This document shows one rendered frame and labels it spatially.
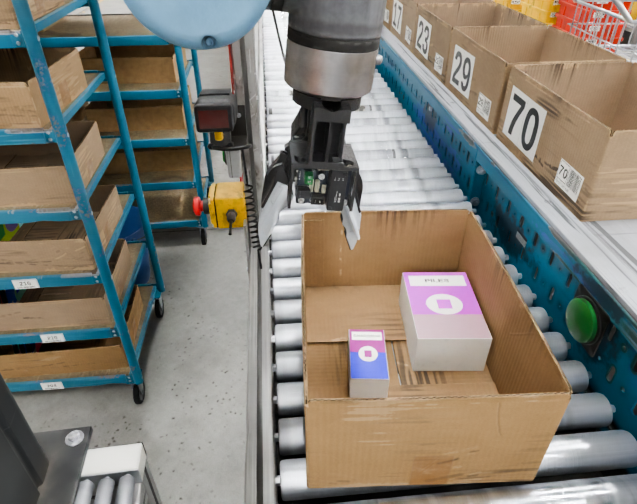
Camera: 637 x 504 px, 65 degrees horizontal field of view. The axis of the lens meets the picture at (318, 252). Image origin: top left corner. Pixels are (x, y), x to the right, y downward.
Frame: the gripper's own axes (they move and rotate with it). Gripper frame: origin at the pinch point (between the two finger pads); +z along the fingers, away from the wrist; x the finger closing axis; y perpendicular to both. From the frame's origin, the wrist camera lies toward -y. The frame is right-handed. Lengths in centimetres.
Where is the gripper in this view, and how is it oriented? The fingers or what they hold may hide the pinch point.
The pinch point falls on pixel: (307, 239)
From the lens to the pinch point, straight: 63.9
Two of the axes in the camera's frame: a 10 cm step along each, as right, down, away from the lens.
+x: 9.9, 0.4, 1.4
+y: 1.0, 5.7, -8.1
